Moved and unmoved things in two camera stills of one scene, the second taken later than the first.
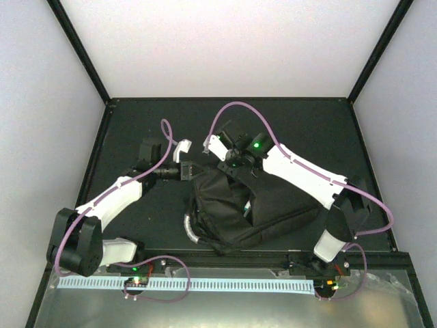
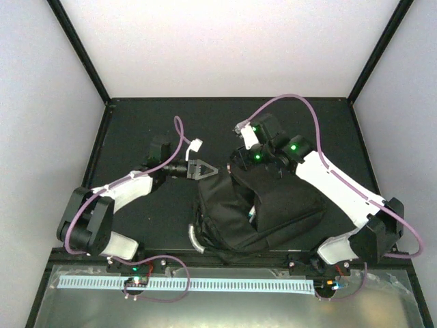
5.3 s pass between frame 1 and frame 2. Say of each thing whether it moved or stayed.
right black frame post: stayed
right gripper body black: moved
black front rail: stayed
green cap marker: moved
